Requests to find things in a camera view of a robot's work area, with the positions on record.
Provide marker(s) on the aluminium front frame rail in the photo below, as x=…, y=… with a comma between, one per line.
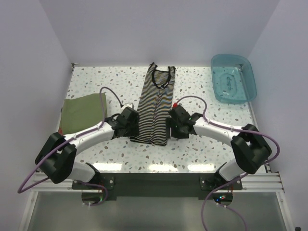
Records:
x=261, y=182

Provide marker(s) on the olive green tank top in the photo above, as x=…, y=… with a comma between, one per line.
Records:
x=82, y=113

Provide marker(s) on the translucent blue plastic bin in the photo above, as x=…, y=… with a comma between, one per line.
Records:
x=232, y=79

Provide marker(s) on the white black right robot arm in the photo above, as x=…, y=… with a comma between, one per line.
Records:
x=249, y=147

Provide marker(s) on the black white striped tank top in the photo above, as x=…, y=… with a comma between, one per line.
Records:
x=154, y=105

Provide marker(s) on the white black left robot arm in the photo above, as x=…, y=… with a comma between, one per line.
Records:
x=57, y=157

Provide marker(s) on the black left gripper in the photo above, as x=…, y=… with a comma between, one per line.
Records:
x=134, y=129

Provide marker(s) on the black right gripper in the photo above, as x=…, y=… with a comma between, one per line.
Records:
x=170, y=122

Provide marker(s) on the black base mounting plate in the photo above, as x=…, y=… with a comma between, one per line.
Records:
x=114, y=185

